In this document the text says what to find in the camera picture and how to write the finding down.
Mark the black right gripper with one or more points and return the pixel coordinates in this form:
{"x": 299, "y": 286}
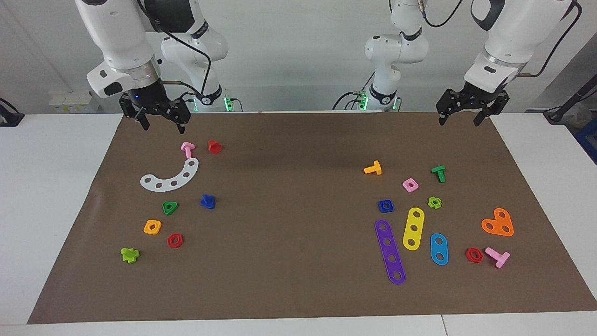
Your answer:
{"x": 149, "y": 105}

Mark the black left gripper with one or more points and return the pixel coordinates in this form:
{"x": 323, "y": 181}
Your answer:
{"x": 471, "y": 97}

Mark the blue toy screw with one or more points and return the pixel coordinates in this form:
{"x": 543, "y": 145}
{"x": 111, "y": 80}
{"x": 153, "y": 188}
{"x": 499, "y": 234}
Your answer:
{"x": 207, "y": 201}

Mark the blue square toy nut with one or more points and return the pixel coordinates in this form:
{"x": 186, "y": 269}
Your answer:
{"x": 391, "y": 208}

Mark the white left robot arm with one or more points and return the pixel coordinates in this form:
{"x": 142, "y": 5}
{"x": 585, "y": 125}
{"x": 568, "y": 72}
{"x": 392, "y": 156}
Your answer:
{"x": 508, "y": 32}

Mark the pink toy screw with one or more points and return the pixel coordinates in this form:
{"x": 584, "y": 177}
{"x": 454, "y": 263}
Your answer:
{"x": 187, "y": 149}
{"x": 499, "y": 257}

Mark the red toy screw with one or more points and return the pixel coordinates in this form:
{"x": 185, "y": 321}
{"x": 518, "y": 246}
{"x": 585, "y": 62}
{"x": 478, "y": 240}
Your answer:
{"x": 214, "y": 147}

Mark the green triangle toy nut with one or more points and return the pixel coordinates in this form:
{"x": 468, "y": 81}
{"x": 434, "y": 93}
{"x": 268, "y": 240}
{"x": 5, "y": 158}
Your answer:
{"x": 165, "y": 211}

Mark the pink square toy nut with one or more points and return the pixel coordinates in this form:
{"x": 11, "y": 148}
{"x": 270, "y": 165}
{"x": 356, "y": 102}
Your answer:
{"x": 405, "y": 185}

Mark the lime green flower nut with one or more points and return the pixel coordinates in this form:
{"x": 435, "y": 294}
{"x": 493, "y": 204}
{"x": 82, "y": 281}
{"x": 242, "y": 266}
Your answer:
{"x": 431, "y": 201}

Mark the orange toy screw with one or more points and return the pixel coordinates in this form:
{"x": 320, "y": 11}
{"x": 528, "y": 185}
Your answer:
{"x": 374, "y": 168}

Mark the orange square toy nut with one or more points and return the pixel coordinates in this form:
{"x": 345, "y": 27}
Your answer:
{"x": 147, "y": 228}

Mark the red hexagon toy nut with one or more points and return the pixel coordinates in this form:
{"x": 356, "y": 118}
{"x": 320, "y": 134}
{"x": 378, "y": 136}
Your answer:
{"x": 170, "y": 241}
{"x": 468, "y": 255}

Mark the lime green toy screw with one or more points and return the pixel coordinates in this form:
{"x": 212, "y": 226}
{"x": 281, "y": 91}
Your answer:
{"x": 129, "y": 255}

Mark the white curved strip with holes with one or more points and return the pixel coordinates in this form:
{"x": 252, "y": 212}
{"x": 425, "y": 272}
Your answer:
{"x": 166, "y": 185}

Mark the orange heart plate with holes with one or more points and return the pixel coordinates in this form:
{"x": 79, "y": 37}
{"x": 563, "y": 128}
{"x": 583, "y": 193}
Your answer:
{"x": 498, "y": 223}

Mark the yellow three-hole strip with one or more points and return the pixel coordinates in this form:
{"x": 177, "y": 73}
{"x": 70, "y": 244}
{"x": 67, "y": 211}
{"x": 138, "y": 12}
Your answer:
{"x": 414, "y": 222}

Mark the black stand base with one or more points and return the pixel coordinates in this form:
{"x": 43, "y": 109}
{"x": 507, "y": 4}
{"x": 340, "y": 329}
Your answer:
{"x": 576, "y": 97}
{"x": 9, "y": 119}

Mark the blue two-hole strip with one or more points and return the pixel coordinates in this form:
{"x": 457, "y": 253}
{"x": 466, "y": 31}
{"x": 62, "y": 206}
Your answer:
{"x": 439, "y": 249}

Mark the purple four-hole strip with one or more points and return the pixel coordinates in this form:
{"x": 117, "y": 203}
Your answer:
{"x": 389, "y": 250}

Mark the brown table mat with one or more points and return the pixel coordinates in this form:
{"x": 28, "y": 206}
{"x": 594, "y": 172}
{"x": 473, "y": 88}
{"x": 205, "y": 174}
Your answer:
{"x": 298, "y": 233}

